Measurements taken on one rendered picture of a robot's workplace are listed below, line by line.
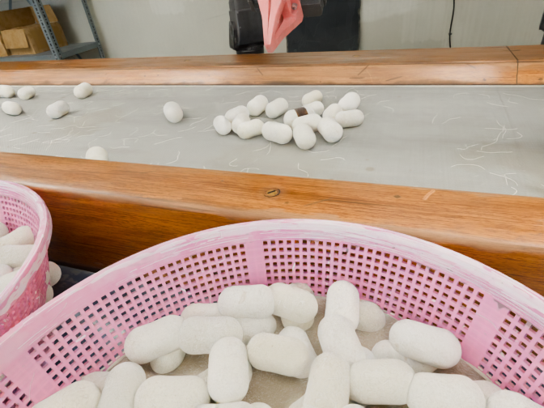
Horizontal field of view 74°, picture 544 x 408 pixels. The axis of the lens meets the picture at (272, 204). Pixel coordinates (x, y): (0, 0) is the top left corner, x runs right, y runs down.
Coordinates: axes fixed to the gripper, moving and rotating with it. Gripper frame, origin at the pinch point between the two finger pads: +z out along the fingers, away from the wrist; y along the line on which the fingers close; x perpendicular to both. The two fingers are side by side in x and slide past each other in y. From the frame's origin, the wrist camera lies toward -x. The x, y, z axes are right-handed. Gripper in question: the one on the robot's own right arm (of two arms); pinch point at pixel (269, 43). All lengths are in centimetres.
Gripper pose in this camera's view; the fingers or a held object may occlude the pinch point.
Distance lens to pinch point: 46.5
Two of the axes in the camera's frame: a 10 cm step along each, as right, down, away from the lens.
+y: 9.4, 1.0, -3.3
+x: 2.9, 2.8, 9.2
